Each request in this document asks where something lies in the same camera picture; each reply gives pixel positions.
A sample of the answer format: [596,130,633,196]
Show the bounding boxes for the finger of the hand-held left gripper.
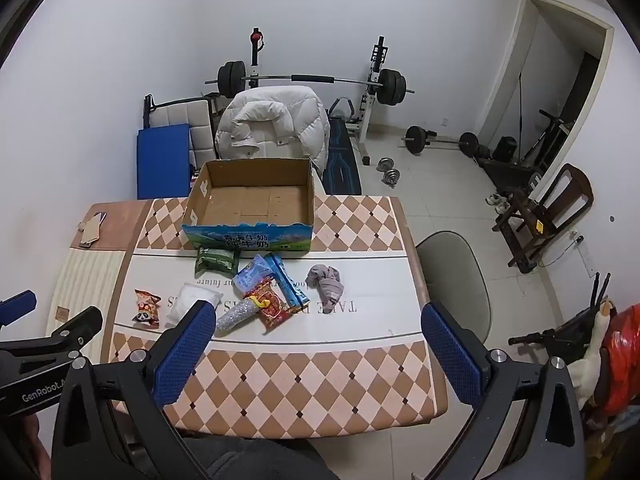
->
[0,306,104,377]
[0,290,37,329]

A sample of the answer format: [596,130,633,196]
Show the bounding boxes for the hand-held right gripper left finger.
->
[50,300,217,480]

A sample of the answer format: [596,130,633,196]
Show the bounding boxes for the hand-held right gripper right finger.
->
[421,301,586,480]

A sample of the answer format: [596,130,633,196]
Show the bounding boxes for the white soft packet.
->
[166,282,223,326]

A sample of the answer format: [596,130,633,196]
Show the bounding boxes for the panda print snack packet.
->
[132,289,163,330]

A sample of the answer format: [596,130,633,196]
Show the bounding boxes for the silver packet with yellow ends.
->
[214,294,266,333]

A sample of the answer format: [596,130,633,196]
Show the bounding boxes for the green packet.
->
[194,246,240,277]

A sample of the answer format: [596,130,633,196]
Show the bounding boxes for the red snack packet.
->
[248,280,296,332]

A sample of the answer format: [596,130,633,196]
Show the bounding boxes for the light blue snack packet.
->
[233,255,277,295]

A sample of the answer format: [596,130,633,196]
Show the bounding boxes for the cardboard box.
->
[181,158,317,253]

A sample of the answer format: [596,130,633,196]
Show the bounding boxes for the grey plastic chair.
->
[415,231,492,342]

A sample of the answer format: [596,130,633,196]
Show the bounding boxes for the small cardboard piece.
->
[75,211,107,250]

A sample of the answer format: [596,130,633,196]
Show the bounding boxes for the diamond pattern table mat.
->
[107,196,449,440]

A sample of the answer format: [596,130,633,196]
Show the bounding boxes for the person's dark pants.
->
[180,435,342,480]

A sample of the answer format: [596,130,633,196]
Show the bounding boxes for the white goose plush toy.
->
[567,297,616,411]

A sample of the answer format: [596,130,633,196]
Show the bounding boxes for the grey cloth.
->
[306,264,346,313]

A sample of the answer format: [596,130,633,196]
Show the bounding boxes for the black router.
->
[590,271,612,311]

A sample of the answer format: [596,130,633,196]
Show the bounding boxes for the red plastic bag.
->
[597,304,640,416]

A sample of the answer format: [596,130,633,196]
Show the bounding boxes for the dark wooden chair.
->
[492,162,594,275]

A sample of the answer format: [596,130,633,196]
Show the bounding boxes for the blue folding mat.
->
[137,124,192,200]

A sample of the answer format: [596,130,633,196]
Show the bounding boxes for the short barbell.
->
[401,126,481,157]

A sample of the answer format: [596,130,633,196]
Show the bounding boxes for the black and blue weight bench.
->
[322,97,366,196]

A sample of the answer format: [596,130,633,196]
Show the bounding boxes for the exercise bike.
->
[520,110,574,171]

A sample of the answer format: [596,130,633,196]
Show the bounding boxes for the white padded panel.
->
[142,94,217,166]

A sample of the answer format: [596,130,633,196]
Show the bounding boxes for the white down jacket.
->
[214,86,331,173]

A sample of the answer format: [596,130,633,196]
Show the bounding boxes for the white squat rack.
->
[247,26,392,166]

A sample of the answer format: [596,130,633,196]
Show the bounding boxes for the barbell with black plates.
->
[205,61,416,107]

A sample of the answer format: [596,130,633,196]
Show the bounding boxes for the white door frame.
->
[476,0,615,173]

